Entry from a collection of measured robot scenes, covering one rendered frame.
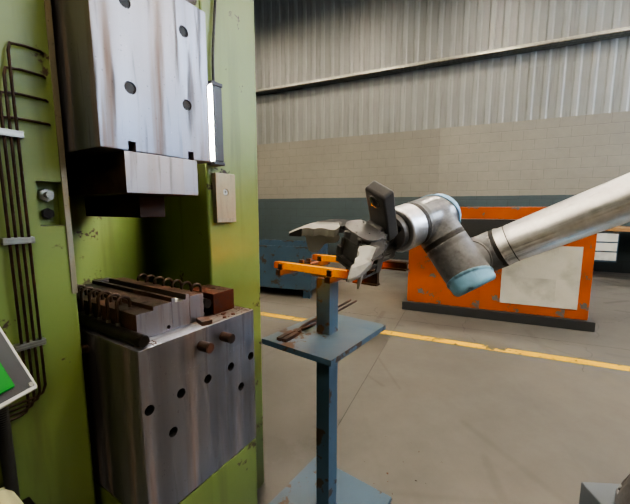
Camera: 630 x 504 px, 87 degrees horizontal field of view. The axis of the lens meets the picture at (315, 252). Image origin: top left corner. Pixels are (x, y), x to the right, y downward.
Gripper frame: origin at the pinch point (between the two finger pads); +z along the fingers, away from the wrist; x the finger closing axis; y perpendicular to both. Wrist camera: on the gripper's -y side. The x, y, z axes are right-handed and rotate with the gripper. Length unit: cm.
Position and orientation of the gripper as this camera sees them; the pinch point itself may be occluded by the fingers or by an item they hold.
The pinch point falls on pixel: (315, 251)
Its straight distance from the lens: 53.1
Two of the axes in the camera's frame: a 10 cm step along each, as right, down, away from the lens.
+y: -0.9, 8.2, 5.6
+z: -7.8, 2.9, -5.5
